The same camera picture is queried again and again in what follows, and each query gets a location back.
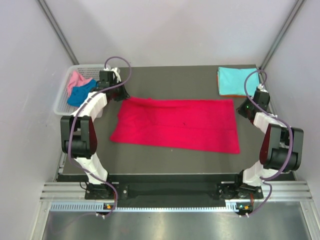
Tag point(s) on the folded orange t shirt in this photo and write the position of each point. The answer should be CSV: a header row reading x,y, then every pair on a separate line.
x,y
227,95

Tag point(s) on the aluminium frame post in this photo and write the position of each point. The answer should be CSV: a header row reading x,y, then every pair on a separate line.
x,y
57,30
288,22

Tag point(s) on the right aluminium frame post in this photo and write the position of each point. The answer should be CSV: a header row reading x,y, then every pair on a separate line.
x,y
288,22

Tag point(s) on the white perforated plastic basket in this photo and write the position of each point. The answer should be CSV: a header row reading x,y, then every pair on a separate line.
x,y
61,107

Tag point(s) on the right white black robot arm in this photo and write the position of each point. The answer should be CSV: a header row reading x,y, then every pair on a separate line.
x,y
273,153

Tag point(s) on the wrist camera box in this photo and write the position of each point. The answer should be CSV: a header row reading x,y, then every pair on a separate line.
x,y
116,73
261,88

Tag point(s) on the folded light blue t shirt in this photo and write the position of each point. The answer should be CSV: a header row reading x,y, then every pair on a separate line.
x,y
232,80

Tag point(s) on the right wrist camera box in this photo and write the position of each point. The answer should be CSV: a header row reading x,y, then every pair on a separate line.
x,y
261,88

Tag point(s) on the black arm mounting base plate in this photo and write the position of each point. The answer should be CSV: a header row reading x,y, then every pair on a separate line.
x,y
213,190

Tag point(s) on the left aluminium frame post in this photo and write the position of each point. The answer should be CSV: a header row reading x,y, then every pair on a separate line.
x,y
57,30

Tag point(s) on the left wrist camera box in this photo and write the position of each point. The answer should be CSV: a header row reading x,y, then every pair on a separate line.
x,y
116,73

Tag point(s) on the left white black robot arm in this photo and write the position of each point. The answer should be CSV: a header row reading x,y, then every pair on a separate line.
x,y
78,136

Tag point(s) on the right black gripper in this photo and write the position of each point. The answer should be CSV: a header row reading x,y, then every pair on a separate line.
x,y
240,109

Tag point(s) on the pink t shirt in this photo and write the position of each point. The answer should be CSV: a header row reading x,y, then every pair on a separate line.
x,y
76,80

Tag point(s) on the white slotted cable duct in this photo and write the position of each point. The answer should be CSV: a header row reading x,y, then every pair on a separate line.
x,y
102,207

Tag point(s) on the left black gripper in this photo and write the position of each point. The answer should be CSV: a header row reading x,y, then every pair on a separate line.
x,y
123,95

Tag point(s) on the red t shirt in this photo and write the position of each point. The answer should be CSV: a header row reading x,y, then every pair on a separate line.
x,y
201,125

